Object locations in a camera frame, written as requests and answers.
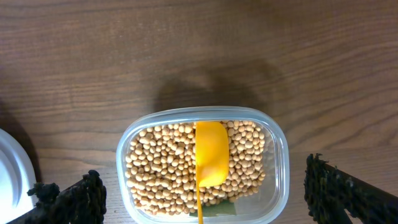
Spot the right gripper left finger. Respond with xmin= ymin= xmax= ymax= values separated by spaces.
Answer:
xmin=9 ymin=170 xmax=107 ymax=224

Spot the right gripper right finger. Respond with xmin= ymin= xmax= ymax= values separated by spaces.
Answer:
xmin=304 ymin=154 xmax=397 ymax=224

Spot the yellow measuring scoop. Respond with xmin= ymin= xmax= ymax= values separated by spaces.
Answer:
xmin=195 ymin=121 xmax=229 ymax=224

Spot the white digital kitchen scale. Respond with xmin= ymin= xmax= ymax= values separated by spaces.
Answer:
xmin=1 ymin=130 xmax=37 ymax=223

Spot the soybeans pile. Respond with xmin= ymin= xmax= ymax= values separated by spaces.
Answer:
xmin=124 ymin=120 xmax=272 ymax=215

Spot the clear plastic container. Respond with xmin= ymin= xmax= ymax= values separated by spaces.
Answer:
xmin=116 ymin=106 xmax=290 ymax=223

